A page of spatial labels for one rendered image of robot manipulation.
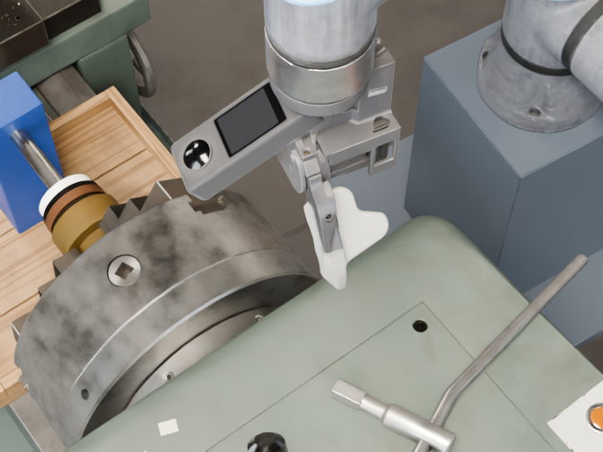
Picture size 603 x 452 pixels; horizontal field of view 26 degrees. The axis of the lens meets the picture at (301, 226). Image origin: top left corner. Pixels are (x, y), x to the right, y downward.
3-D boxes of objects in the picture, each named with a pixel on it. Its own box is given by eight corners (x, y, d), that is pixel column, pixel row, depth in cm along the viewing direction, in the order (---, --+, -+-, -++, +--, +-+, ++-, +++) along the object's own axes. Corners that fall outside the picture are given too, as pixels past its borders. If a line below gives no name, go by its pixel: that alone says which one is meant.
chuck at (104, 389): (342, 334, 153) (301, 229, 125) (126, 504, 149) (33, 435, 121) (324, 314, 155) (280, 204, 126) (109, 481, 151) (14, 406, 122)
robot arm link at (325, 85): (292, 85, 85) (243, -3, 89) (292, 126, 89) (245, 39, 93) (395, 47, 87) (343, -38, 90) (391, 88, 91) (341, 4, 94)
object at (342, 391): (327, 402, 117) (444, 461, 114) (328, 392, 115) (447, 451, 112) (339, 382, 118) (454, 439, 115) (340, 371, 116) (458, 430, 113)
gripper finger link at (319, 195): (350, 254, 99) (322, 150, 95) (331, 261, 99) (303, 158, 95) (327, 232, 103) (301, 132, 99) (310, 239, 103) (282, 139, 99)
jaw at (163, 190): (185, 291, 141) (231, 212, 134) (150, 299, 137) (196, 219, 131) (128, 220, 145) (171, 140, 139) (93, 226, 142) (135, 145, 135)
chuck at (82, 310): (324, 313, 155) (280, 204, 126) (109, 481, 151) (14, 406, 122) (279, 260, 158) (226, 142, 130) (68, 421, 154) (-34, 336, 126)
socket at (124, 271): (127, 260, 130) (119, 249, 127) (154, 274, 128) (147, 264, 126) (109, 288, 129) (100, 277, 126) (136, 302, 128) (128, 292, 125)
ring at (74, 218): (145, 217, 141) (100, 160, 145) (73, 262, 139) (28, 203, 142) (153, 258, 149) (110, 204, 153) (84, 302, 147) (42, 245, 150)
